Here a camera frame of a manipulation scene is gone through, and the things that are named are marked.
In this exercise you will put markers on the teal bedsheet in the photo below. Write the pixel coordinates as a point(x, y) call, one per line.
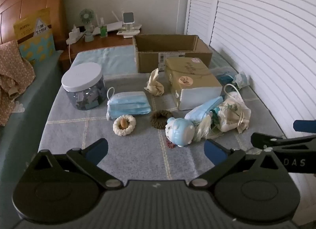
point(22, 130)

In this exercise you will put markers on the blue face mask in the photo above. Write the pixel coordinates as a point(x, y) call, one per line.
point(202, 111)

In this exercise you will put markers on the small white charm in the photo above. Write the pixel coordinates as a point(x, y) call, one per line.
point(176, 94)

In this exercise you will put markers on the brown scrunchie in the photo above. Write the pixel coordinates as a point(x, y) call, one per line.
point(154, 123)

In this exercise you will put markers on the green labelled bottle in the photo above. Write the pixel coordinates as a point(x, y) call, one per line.
point(104, 31)

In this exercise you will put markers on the cardboard box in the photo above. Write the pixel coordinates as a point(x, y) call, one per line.
point(148, 62)

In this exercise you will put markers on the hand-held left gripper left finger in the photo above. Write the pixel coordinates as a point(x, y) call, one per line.
point(96, 150)

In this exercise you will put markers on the light blue pad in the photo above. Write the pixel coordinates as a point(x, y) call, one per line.
point(111, 58)

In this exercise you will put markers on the white power strip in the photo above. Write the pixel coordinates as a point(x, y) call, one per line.
point(74, 36)

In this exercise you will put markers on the stack of blue face masks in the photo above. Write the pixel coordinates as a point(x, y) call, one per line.
point(129, 103)

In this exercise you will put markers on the yellow paper bag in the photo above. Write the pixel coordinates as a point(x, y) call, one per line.
point(34, 36)

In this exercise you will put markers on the white louvred door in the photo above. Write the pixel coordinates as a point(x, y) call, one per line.
point(259, 21)

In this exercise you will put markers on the white stand with screen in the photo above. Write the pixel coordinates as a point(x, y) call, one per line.
point(128, 25)

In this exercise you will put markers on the cream knotted cloth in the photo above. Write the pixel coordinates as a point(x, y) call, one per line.
point(155, 87)

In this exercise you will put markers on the brown dotted garment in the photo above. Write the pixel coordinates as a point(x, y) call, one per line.
point(12, 71)

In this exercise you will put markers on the wooden nightstand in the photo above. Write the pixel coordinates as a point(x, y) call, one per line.
point(103, 42)

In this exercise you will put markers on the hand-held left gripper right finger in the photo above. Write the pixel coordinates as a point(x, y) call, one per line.
point(215, 151)

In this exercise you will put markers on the clear plastic bag with blue item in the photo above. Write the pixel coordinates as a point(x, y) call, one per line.
point(229, 77)

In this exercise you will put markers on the small green desk fan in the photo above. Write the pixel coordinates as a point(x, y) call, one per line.
point(87, 19)

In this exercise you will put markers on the tan wrapped parcel box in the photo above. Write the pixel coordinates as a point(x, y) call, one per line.
point(192, 78)

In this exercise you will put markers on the white furry tassel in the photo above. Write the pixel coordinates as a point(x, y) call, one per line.
point(203, 130)

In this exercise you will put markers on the blue and white plush toy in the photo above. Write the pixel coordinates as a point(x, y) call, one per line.
point(179, 132)

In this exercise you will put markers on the clear jar with white lid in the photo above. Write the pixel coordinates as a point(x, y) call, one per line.
point(82, 76)

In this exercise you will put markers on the white router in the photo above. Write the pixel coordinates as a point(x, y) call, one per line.
point(111, 25)

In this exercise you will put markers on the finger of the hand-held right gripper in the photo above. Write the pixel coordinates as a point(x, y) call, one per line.
point(305, 125)
point(261, 140)

